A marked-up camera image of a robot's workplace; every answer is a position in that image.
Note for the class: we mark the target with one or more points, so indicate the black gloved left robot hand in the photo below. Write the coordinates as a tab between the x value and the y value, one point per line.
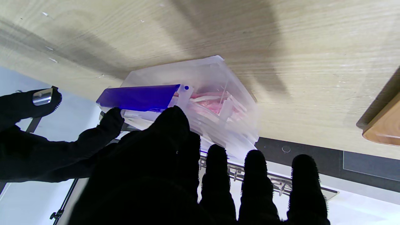
150	181

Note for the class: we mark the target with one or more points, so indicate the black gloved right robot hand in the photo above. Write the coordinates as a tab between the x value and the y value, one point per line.
37	156

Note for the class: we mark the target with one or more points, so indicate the raw bacon slices stack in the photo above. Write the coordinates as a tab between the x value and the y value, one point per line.
215	106

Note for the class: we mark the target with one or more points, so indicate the clear plastic container blue tape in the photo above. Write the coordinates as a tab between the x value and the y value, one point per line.
218	75

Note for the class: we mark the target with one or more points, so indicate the brown wooden tray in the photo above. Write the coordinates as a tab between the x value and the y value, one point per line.
387	131

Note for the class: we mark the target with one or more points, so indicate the white paper scrap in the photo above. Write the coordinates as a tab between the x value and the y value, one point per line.
53	60
49	48

